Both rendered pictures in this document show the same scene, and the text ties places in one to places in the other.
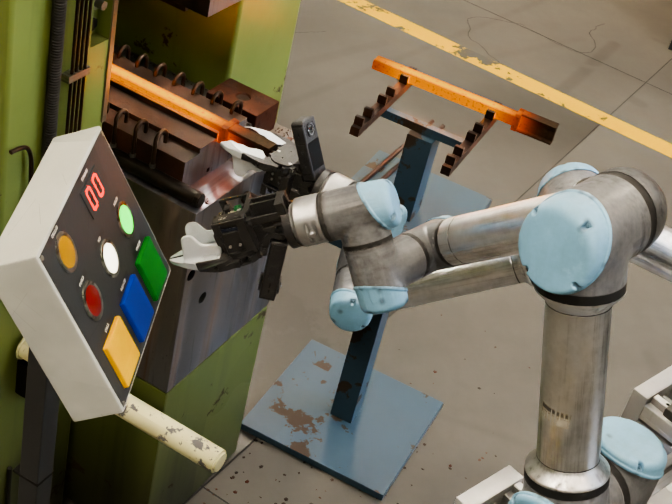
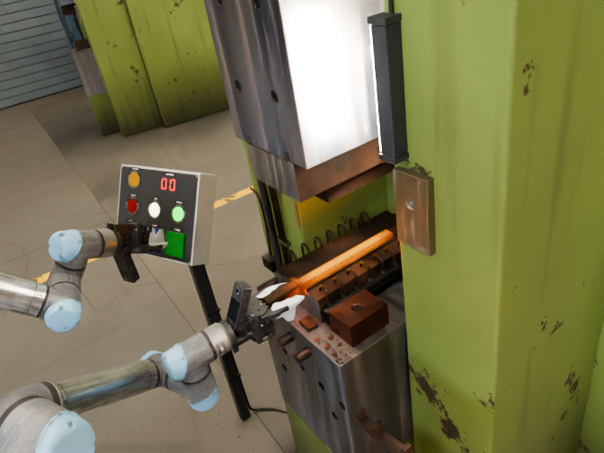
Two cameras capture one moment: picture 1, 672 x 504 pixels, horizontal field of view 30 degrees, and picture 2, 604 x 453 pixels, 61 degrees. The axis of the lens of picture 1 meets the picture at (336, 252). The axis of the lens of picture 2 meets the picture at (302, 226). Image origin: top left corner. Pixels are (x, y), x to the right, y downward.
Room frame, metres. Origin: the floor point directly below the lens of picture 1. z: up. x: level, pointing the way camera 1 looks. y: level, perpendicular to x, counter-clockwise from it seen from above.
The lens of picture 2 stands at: (2.67, -0.56, 1.81)
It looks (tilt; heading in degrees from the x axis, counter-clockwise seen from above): 31 degrees down; 128
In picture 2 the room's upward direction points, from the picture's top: 11 degrees counter-clockwise
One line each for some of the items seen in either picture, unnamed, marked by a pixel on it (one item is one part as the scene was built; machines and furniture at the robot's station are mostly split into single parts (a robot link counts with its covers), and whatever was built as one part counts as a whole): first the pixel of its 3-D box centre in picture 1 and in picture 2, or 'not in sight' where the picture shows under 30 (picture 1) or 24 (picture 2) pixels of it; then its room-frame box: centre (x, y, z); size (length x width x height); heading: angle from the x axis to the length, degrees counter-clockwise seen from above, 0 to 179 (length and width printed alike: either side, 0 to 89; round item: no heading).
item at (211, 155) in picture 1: (125, 106); (357, 258); (2.04, 0.46, 0.96); 0.42 x 0.20 x 0.09; 68
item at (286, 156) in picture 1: (297, 179); (247, 324); (1.93, 0.10, 0.97); 0.12 x 0.08 x 0.09; 68
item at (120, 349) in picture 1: (119, 352); not in sight; (1.32, 0.26, 1.01); 0.07 x 0.05 x 0.07; 3
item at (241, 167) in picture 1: (240, 161); (273, 297); (1.93, 0.21, 0.97); 0.09 x 0.03 x 0.06; 85
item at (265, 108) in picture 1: (240, 110); (359, 317); (2.15, 0.25, 0.95); 0.12 x 0.09 x 0.07; 68
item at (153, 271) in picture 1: (148, 269); (176, 244); (1.52, 0.28, 1.01); 0.07 x 0.05 x 0.07; 3
